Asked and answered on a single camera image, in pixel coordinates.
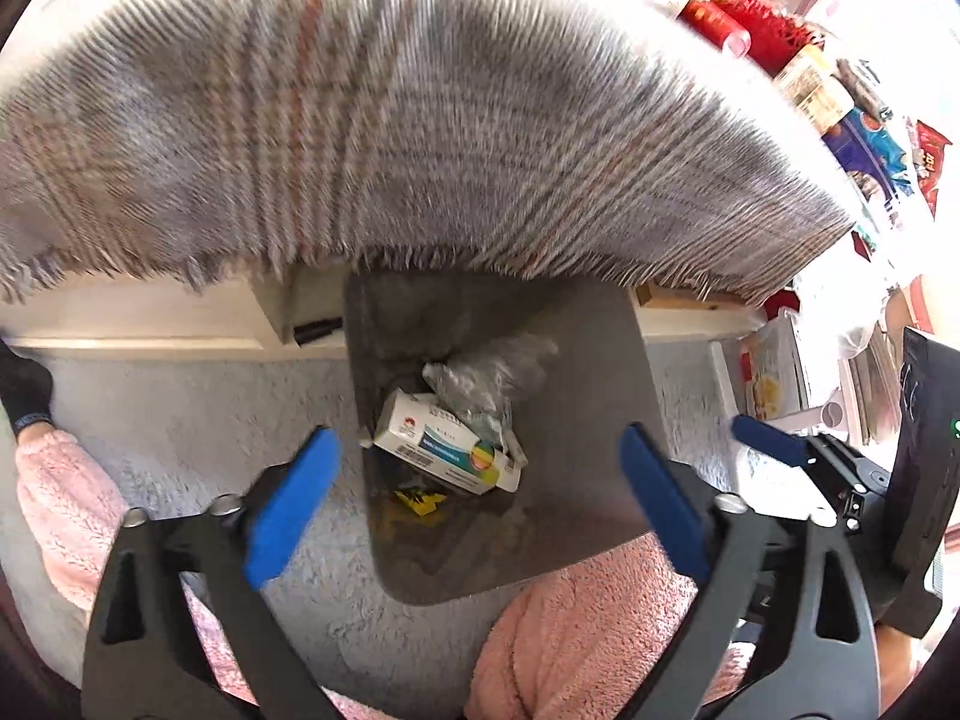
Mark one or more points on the black trash bin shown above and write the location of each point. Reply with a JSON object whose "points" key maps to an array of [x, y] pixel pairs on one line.
{"points": [[573, 501]]}

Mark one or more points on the red cylinder tube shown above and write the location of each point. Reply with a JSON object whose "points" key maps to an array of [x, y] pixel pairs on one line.
{"points": [[712, 23]]}

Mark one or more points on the person's right hand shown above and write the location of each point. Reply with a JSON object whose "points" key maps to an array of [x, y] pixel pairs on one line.
{"points": [[900, 657]]}

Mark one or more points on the yellow paper bag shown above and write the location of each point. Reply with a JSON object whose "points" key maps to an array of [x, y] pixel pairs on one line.
{"points": [[423, 502]]}

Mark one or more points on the colourful medicine box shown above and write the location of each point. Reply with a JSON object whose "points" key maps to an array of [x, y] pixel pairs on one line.
{"points": [[417, 430]]}

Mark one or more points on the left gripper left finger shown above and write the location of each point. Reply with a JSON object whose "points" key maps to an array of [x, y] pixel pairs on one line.
{"points": [[143, 654]]}

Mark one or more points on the blue cookie tin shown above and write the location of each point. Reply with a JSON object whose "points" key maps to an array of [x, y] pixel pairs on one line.
{"points": [[862, 144]]}

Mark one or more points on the grey plaid tablecloth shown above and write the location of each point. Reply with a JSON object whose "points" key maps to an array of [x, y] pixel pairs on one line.
{"points": [[531, 138]]}

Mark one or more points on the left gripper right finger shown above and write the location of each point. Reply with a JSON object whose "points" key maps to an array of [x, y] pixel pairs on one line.
{"points": [[780, 627]]}

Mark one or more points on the red snack bags pile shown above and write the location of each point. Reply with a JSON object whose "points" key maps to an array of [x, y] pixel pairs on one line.
{"points": [[929, 155]]}

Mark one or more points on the red plastic basket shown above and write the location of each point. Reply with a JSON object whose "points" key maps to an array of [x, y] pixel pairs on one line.
{"points": [[776, 34]]}

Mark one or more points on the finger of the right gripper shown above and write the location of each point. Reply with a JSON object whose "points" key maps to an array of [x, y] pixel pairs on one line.
{"points": [[770, 441]]}

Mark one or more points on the foil snack wrapper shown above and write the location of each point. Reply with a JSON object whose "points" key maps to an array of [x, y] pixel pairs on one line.
{"points": [[482, 385]]}

